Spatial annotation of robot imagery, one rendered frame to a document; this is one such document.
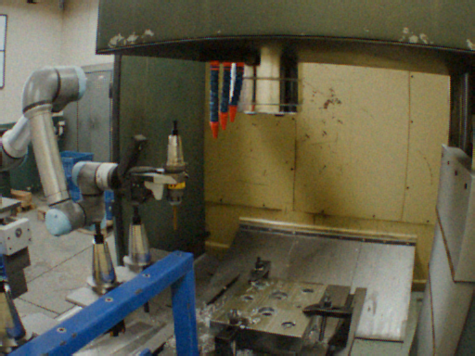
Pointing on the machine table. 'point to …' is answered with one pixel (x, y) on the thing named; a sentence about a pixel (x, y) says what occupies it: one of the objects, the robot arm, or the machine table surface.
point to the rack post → (185, 315)
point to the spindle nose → (271, 85)
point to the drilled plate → (276, 336)
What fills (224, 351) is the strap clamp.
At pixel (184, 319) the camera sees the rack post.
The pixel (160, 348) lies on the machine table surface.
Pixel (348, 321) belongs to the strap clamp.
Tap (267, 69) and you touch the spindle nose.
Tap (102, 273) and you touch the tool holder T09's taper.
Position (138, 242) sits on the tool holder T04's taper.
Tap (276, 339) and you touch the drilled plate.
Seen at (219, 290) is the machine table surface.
